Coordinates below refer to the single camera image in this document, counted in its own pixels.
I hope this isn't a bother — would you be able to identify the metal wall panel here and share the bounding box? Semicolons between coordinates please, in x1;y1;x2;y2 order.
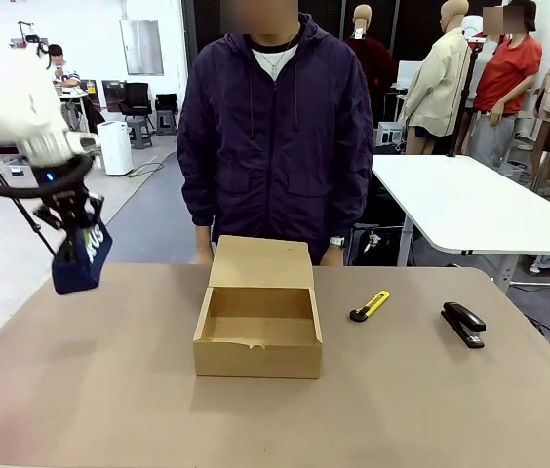
119;19;165;77

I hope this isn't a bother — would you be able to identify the mannequin in dark red top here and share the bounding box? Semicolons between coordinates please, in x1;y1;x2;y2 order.
345;4;399;129

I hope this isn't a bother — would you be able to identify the grey plastic stool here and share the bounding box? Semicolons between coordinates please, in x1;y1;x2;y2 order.
126;118;154;150

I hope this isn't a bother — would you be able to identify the white air purifier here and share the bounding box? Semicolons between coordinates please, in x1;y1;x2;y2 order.
97;121;135;176

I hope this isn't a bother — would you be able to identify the navy campus pouch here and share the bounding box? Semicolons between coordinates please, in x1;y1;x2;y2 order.
52;218;113;296

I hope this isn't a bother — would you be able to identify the person in purple jacket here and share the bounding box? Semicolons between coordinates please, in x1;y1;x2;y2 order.
176;12;374;267

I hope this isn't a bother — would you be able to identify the grey computer tower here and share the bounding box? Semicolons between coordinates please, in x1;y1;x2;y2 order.
376;121;406;147

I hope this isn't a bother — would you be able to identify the black office chair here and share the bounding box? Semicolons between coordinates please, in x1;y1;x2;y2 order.
121;82;154;121

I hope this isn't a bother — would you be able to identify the white background table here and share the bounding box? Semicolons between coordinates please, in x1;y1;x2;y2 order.
371;154;550;296

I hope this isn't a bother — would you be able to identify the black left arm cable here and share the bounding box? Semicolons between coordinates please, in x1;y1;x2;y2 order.
0;154;96;201

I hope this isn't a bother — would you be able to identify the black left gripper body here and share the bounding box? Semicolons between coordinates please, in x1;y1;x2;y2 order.
30;156;94;229

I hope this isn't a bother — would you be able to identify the seated person in white shirt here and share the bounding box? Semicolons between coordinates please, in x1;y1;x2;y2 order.
45;43;106;134

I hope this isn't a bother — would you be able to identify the yellow utility knife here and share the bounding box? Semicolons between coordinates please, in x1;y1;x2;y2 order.
349;290;391;324

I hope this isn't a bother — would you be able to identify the person's right hand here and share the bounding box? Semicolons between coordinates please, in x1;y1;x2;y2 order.
195;226;216;266

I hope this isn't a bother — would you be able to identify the black stand pole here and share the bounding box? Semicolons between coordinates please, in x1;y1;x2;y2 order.
446;48;482;159

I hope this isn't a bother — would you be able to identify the mannequin in beige jacket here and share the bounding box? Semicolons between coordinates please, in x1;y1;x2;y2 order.
398;0;474;156

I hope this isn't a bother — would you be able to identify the black tripod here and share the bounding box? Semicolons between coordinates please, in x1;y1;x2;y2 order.
0;145;58;258

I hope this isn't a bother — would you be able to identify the brown cardboard box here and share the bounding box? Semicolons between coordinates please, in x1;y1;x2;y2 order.
192;234;324;380

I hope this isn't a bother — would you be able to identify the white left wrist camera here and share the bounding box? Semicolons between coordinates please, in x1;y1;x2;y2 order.
65;132;105;158

